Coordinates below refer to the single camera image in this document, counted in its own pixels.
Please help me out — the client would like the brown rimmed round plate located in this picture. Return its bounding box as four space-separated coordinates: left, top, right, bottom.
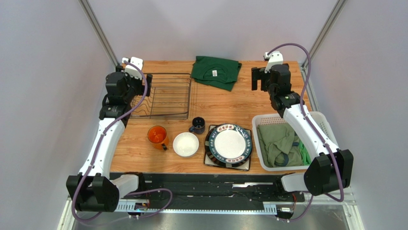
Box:
204 125 253 168

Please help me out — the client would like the blue mug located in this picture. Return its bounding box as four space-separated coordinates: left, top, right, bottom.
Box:
189 117 205 134

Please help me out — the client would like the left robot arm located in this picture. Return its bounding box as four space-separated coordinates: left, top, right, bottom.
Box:
66 72 153 213

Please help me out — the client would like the square floral plate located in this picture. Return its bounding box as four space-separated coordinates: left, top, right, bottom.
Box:
204 125 252 171

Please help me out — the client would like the aluminium frame post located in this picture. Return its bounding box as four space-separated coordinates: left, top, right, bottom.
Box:
309 0 348 59
79 0 119 67

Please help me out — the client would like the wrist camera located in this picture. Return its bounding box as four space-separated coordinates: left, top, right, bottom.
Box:
122 57 144 80
263 51 283 73

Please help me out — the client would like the black wire dish rack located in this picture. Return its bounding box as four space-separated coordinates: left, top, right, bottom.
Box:
130 72 192 120

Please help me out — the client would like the left aluminium frame post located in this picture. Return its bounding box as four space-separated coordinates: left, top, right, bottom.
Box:
79 0 119 67

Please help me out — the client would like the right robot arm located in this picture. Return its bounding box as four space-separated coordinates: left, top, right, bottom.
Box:
251 64 354 202

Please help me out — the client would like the orange mug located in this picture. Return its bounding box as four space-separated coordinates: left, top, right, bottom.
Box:
147 126 169 151

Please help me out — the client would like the dark green folded shirt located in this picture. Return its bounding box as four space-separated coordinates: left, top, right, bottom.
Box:
191 56 242 92

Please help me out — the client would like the white laundry basket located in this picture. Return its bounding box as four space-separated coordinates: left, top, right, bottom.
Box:
251 111 343 173

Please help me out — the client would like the olive green shirt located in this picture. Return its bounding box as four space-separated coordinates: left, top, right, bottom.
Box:
257 123 303 168

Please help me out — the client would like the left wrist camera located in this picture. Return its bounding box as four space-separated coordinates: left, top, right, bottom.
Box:
122 57 144 80

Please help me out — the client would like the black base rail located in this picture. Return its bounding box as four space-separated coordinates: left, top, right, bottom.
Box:
125 172 305 212

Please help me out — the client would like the green rimmed round plate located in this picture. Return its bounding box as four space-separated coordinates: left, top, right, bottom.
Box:
206 123 253 162

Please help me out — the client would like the white ribbed bowl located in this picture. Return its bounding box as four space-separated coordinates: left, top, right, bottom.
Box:
173 132 199 158

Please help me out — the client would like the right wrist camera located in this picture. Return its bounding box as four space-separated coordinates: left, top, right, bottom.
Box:
263 51 283 73

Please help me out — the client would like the right aluminium frame post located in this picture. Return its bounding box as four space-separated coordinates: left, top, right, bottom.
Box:
309 0 348 59

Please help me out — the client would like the bright green cloth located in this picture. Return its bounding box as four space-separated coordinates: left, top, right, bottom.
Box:
298 141 312 166

